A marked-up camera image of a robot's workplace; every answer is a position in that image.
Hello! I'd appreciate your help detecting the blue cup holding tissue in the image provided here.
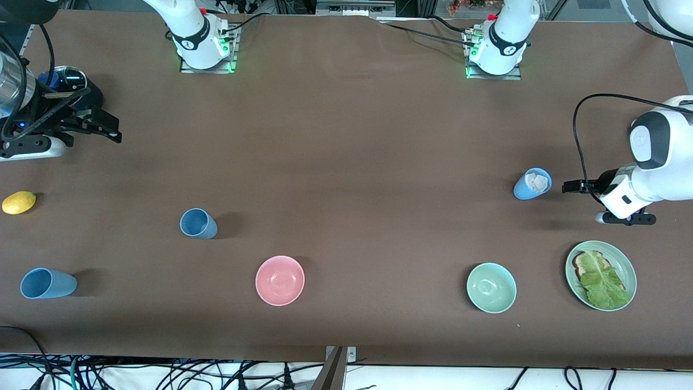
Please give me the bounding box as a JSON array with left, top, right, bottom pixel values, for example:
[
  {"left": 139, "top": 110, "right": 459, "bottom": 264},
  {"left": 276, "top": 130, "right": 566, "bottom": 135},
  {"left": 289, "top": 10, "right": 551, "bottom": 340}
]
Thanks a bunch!
[{"left": 513, "top": 167, "right": 553, "bottom": 201}]

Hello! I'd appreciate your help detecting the blue plastic cup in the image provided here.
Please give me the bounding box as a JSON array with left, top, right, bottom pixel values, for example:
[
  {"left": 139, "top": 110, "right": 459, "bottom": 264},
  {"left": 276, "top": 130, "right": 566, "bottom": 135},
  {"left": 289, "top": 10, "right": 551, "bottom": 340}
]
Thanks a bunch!
[
  {"left": 20, "top": 268, "right": 78, "bottom": 300},
  {"left": 180, "top": 208, "right": 218, "bottom": 240}
]

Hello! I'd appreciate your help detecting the dark blue saucepan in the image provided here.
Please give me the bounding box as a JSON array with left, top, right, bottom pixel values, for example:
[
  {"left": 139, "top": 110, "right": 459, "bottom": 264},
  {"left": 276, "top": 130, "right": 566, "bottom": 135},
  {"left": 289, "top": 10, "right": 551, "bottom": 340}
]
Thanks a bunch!
[{"left": 34, "top": 65, "right": 103, "bottom": 112}]

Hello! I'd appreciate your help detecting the glass lid with blue knob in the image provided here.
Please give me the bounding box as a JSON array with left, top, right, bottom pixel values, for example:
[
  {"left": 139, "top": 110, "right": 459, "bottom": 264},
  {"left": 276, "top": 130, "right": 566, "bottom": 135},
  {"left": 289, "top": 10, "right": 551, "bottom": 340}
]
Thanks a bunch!
[{"left": 37, "top": 66, "right": 88, "bottom": 93}]

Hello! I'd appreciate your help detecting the toast slice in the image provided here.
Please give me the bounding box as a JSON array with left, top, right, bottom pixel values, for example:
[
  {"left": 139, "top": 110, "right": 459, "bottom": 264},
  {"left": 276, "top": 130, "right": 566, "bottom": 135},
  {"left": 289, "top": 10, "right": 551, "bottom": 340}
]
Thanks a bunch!
[{"left": 572, "top": 250, "right": 626, "bottom": 293}]

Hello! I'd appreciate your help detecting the green plate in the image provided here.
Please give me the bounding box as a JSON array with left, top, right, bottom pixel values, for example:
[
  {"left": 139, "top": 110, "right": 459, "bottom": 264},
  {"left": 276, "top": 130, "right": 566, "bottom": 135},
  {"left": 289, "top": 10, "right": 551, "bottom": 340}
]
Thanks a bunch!
[{"left": 565, "top": 240, "right": 637, "bottom": 312}]

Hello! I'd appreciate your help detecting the green lettuce leaf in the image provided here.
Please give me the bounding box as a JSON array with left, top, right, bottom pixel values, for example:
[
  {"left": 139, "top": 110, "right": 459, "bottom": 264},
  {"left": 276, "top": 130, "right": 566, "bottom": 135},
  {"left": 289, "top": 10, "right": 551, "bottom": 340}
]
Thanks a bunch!
[{"left": 579, "top": 250, "right": 631, "bottom": 309}]

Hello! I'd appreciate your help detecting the yellow lemon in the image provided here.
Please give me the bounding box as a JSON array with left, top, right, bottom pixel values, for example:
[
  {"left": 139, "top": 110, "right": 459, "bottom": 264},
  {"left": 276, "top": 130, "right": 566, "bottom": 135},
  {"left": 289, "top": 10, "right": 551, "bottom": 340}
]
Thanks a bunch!
[{"left": 2, "top": 191, "right": 37, "bottom": 215}]

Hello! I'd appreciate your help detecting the mint green bowl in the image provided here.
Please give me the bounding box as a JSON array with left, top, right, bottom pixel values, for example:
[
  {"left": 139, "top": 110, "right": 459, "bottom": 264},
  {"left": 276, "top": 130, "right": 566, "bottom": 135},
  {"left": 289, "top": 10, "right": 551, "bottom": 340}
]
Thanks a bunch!
[{"left": 466, "top": 262, "right": 517, "bottom": 314}]

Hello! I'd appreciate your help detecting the pink bowl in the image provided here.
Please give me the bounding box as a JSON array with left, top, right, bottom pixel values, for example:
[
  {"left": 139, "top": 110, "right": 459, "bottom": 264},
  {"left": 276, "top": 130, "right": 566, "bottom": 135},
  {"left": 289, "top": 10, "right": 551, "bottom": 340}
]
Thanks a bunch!
[{"left": 255, "top": 255, "right": 305, "bottom": 307}]

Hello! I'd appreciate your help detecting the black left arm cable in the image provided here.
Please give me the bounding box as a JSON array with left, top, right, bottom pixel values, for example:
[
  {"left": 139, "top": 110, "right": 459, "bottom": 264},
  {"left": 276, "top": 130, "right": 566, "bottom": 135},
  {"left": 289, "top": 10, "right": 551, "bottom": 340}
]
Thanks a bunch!
[{"left": 572, "top": 93, "right": 693, "bottom": 207}]

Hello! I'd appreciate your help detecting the aluminium table edge rail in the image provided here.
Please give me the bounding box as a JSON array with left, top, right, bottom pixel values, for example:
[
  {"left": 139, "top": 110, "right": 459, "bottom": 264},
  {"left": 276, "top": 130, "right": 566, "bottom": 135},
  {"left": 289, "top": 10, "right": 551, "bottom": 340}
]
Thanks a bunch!
[{"left": 15, "top": 8, "right": 55, "bottom": 61}]

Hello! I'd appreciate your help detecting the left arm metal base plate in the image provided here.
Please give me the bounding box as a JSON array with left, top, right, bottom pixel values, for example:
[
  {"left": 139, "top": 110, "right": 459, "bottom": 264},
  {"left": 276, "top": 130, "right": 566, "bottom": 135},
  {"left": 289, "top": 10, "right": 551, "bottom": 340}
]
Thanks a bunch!
[{"left": 464, "top": 28, "right": 523, "bottom": 81}]

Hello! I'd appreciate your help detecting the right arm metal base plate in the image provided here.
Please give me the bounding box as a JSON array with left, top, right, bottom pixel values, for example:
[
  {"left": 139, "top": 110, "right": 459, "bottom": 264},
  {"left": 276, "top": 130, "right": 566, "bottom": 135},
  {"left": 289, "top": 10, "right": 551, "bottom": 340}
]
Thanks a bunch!
[{"left": 180, "top": 23, "right": 239, "bottom": 74}]

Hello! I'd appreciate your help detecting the black cable at right base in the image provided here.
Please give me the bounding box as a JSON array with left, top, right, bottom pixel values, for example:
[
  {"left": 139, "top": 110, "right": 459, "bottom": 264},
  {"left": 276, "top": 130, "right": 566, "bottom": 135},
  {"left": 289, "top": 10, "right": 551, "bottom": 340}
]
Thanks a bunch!
[{"left": 219, "top": 13, "right": 269, "bottom": 34}]

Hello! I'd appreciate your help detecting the black looped floor cable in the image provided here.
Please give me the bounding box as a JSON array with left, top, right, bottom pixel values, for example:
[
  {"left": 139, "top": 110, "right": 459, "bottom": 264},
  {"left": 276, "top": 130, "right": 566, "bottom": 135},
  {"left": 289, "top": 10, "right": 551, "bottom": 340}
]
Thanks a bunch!
[{"left": 0, "top": 325, "right": 55, "bottom": 390}]

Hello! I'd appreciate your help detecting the black cable across table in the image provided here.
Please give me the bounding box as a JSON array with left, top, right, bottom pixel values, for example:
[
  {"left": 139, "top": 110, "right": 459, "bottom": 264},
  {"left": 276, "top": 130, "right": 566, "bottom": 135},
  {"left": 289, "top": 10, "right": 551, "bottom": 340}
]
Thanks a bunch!
[{"left": 378, "top": 15, "right": 478, "bottom": 48}]

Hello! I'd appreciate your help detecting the metal table clamp bracket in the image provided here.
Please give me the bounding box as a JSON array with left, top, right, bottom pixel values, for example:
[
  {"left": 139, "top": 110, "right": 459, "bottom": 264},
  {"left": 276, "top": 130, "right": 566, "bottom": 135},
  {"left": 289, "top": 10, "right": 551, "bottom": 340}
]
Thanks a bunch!
[{"left": 311, "top": 346, "right": 357, "bottom": 390}]

